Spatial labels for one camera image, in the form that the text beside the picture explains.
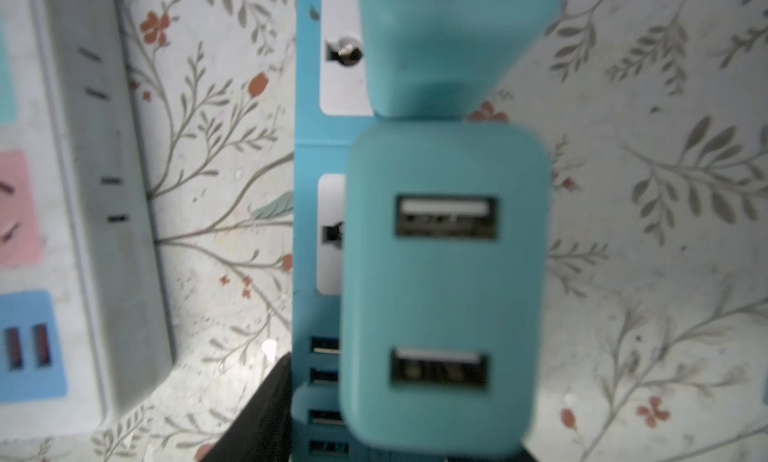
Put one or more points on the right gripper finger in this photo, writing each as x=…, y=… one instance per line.
x=262, y=432

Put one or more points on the white multicolour power strip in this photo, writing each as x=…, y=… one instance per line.
x=84, y=335

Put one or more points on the teal charger cube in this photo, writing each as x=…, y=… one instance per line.
x=439, y=59
x=445, y=241

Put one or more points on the teal USB power strip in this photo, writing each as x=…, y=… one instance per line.
x=332, y=110

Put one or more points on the floral table mat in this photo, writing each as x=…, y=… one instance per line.
x=655, y=112

